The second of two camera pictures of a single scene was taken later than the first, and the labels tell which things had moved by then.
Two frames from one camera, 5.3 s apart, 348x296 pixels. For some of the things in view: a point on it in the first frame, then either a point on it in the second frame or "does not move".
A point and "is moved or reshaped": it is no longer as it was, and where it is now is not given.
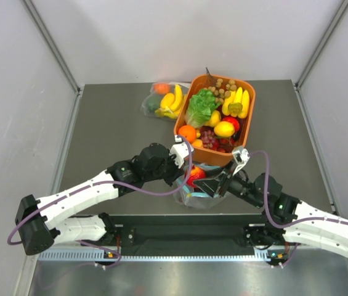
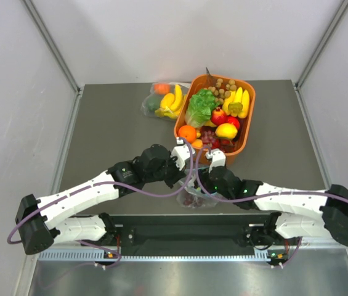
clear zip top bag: x=189 y=197 is moved or reshaped
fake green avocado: x=153 y=103 does not move
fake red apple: x=196 y=172 is moved or reshaped
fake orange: x=188 y=131 does not move
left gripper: x=177 y=172 does not move
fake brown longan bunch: x=220 y=92 does not move
